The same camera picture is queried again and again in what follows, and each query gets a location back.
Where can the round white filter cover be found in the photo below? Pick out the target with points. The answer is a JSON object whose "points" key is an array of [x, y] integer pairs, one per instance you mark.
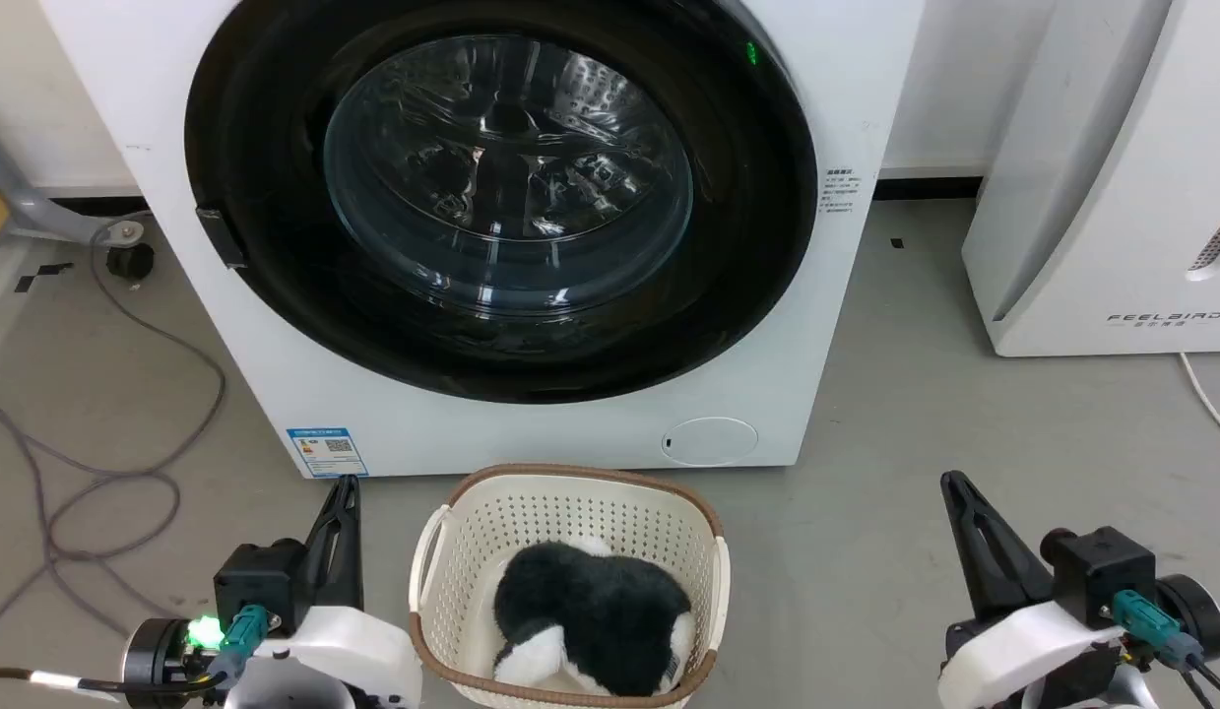
{"points": [[710, 441]]}

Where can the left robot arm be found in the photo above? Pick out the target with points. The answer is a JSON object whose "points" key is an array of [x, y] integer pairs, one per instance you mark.
{"points": [[157, 655]]}

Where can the cream plastic laundry basket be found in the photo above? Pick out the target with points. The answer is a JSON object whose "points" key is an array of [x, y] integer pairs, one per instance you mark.
{"points": [[450, 581]]}

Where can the small printed warning label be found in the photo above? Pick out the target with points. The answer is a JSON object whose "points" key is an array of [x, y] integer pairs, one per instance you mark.
{"points": [[840, 192]]}

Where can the white Feelbird appliance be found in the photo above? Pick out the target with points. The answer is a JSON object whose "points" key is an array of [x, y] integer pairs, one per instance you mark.
{"points": [[1112, 197]]}

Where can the black and white plush toy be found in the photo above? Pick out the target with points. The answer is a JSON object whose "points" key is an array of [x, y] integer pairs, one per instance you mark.
{"points": [[590, 611]]}

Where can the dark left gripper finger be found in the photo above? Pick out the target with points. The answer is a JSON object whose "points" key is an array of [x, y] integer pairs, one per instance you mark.
{"points": [[350, 551], [324, 542]]}

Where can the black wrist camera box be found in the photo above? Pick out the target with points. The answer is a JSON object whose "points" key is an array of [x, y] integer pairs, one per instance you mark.
{"points": [[1102, 576], [257, 583]]}

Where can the blue energy label sticker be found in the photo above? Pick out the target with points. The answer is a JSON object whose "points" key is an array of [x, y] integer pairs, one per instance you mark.
{"points": [[326, 452]]}

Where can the grey metal stand leg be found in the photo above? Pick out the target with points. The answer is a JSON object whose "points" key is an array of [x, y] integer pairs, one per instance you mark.
{"points": [[29, 202]]}

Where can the white front-load washing machine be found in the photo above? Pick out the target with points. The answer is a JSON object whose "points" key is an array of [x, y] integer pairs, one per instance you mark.
{"points": [[531, 433]]}

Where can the black round washer door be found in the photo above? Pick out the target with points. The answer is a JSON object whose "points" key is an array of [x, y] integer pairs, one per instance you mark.
{"points": [[757, 256]]}

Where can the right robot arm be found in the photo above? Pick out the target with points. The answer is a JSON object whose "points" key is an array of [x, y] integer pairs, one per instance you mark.
{"points": [[1195, 615]]}

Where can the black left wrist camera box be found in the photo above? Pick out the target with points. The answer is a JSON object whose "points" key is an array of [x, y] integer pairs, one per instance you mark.
{"points": [[257, 583]]}

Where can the black caster wheel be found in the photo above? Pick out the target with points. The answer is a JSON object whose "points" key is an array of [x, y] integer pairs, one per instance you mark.
{"points": [[130, 261]]}

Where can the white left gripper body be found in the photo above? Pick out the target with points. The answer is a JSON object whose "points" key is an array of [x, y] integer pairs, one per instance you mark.
{"points": [[344, 655]]}

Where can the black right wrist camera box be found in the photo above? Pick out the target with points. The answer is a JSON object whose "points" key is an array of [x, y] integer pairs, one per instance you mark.
{"points": [[1102, 576]]}

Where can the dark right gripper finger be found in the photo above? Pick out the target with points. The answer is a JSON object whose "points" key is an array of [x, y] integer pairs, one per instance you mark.
{"points": [[989, 551]]}

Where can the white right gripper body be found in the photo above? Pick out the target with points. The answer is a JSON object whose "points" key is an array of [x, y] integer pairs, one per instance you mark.
{"points": [[1023, 655]]}

